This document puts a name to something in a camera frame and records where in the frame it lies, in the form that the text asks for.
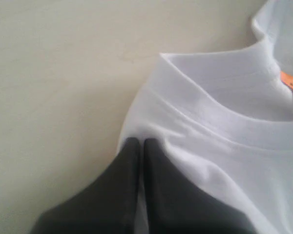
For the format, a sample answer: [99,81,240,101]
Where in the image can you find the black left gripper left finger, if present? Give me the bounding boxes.
[31,137,140,234]

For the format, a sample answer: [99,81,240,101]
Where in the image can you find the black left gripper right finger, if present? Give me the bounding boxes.
[143,138,253,234]

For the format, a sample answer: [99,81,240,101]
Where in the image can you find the white t-shirt red lettering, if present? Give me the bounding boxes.
[119,0,293,234]

